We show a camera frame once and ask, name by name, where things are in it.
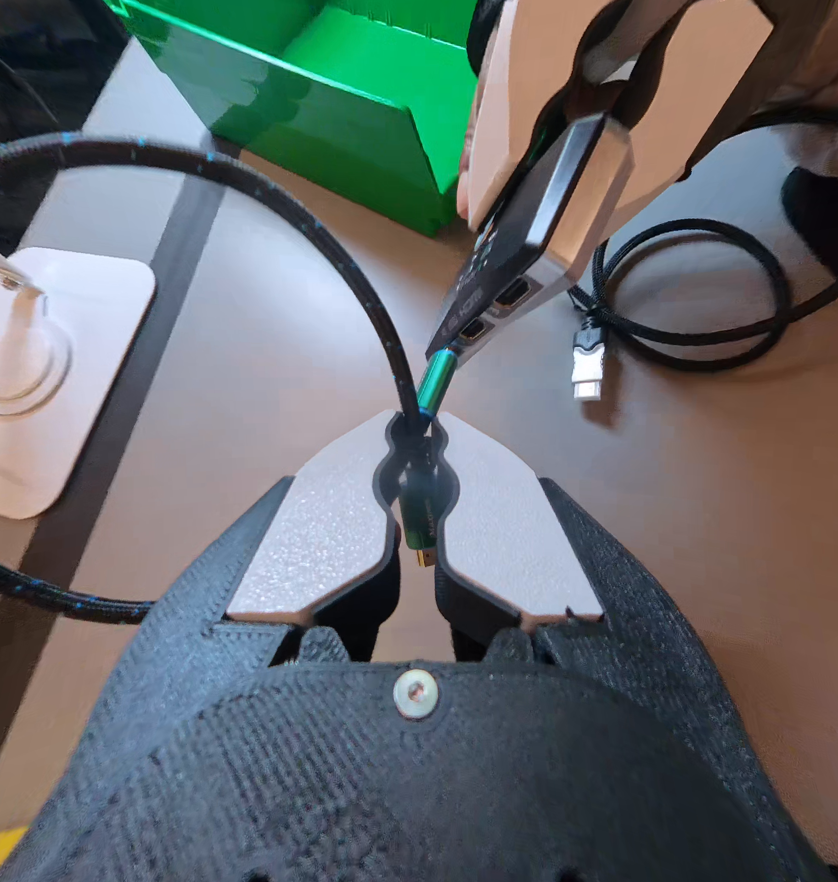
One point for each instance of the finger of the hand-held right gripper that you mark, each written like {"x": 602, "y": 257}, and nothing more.
{"x": 508, "y": 110}
{"x": 708, "y": 69}

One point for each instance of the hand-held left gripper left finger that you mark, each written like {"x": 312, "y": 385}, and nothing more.
{"x": 316, "y": 531}

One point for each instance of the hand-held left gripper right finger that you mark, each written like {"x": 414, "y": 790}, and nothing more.
{"x": 515, "y": 538}

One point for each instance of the black HDMI switch box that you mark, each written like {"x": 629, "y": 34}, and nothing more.
{"x": 529, "y": 221}

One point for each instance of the green plastic bin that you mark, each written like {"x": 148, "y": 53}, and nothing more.
{"x": 364, "y": 83}

